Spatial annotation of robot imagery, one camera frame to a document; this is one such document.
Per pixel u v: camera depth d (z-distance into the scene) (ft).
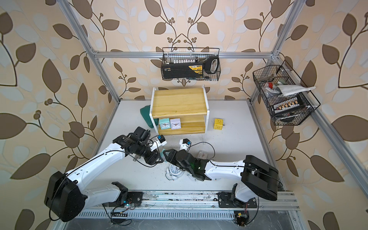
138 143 2.11
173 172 2.64
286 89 2.10
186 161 1.93
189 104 2.42
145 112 3.62
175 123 2.70
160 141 2.32
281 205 2.38
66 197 1.29
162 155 2.47
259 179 1.40
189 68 2.71
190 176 2.62
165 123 2.70
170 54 2.99
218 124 3.25
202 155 2.90
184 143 2.42
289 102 2.22
